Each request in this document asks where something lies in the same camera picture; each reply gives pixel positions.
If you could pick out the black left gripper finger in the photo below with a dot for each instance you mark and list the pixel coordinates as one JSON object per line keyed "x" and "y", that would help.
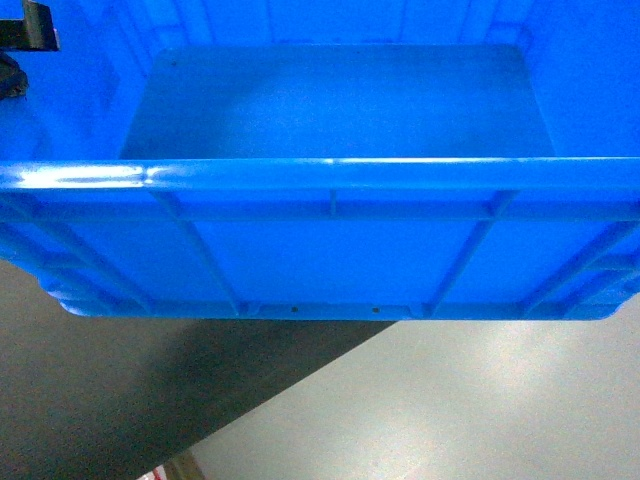
{"x": 14, "y": 81}
{"x": 35, "y": 31}

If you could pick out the large blue plastic crate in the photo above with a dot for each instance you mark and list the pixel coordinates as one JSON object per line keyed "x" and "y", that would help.
{"x": 328, "y": 160}

